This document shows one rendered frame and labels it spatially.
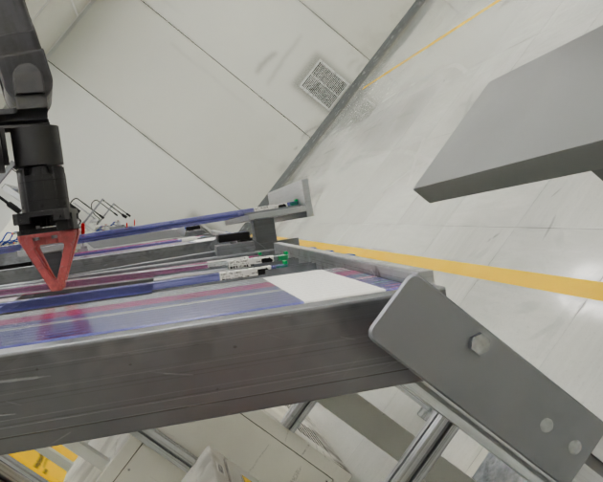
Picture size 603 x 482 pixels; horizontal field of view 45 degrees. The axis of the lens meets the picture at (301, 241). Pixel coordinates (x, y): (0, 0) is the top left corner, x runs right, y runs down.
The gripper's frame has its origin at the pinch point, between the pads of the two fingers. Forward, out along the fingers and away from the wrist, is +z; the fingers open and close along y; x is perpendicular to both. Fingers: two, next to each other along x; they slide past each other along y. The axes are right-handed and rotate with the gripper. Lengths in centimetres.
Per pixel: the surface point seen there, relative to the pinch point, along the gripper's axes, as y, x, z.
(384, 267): 38.9, 30.6, -0.3
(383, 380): 49, 27, 6
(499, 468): -48, 77, 56
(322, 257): 15.7, 30.6, 0.1
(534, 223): -110, 125, 9
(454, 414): -21, 58, 33
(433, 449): -22, 54, 39
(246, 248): -19.4, 26.3, -0.1
